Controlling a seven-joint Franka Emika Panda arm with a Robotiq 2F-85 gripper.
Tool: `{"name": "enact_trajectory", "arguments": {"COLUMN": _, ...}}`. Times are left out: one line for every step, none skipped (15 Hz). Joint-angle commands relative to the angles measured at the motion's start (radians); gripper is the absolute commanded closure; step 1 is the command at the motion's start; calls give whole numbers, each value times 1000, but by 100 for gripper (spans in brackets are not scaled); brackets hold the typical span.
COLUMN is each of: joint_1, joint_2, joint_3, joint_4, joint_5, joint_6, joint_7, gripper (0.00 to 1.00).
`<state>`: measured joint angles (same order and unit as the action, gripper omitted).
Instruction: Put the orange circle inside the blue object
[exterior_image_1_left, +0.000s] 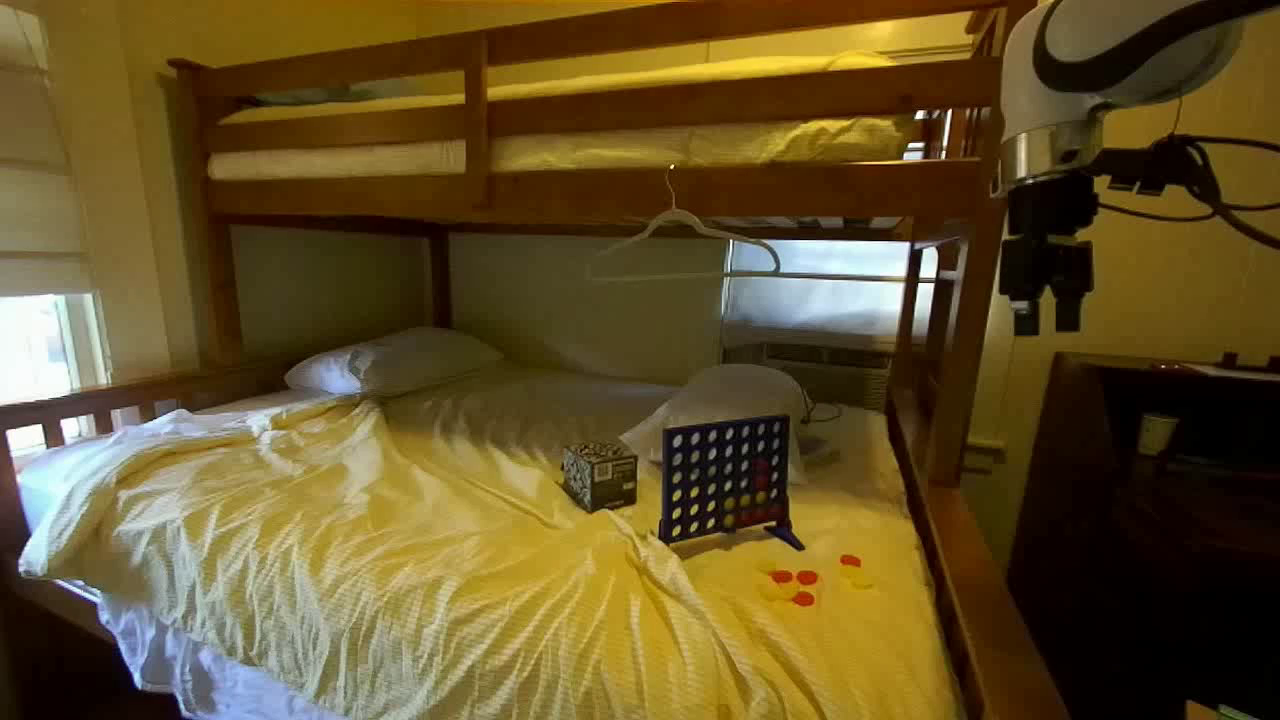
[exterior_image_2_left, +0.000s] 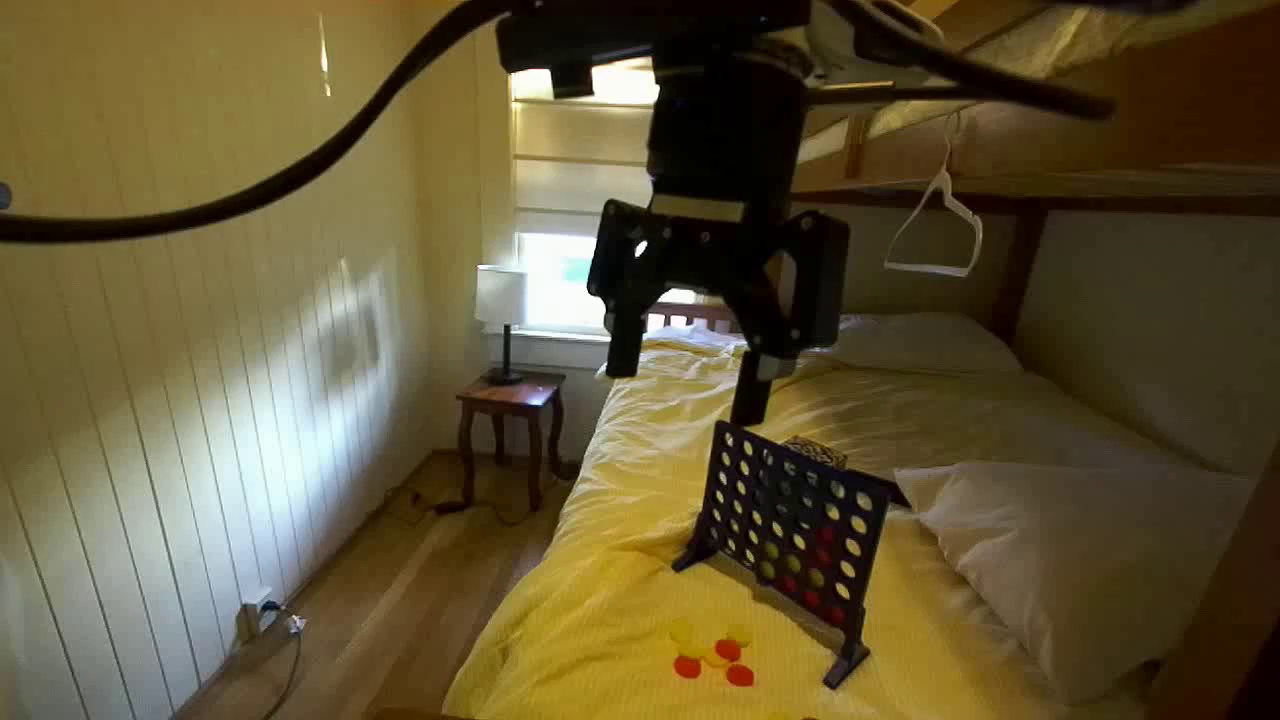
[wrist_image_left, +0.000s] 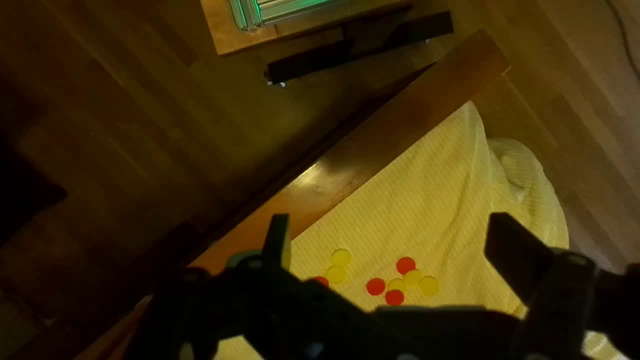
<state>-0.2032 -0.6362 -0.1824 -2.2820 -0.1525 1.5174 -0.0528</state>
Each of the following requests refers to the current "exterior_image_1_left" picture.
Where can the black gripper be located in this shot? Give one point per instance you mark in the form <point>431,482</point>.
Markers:
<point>1044,251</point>

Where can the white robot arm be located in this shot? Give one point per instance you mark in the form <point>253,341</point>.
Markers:
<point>1065,66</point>

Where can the dark wooden dresser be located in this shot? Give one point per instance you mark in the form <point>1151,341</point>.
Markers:
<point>1151,538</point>

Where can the upper bunk mattress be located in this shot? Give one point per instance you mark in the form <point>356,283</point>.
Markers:
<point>573,140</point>

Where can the white pillow behind grid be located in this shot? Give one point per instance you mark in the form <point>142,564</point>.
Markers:
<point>715,397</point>

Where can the red disc centre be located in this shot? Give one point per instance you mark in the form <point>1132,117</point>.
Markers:
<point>805,579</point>

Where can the white plastic hanger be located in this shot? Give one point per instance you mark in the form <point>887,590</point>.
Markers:
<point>674,223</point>

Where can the patterned cube box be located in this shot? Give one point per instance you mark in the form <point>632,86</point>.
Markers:
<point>599,477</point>

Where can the yellow bed sheet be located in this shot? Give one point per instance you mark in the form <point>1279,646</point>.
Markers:
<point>421,563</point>

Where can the white pillow near headboard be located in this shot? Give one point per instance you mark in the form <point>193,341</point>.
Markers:
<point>393,364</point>

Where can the window blind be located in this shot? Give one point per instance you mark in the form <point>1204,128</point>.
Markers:
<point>39,210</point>

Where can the wooden bunk bed frame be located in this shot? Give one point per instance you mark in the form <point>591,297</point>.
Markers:
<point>442,90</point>

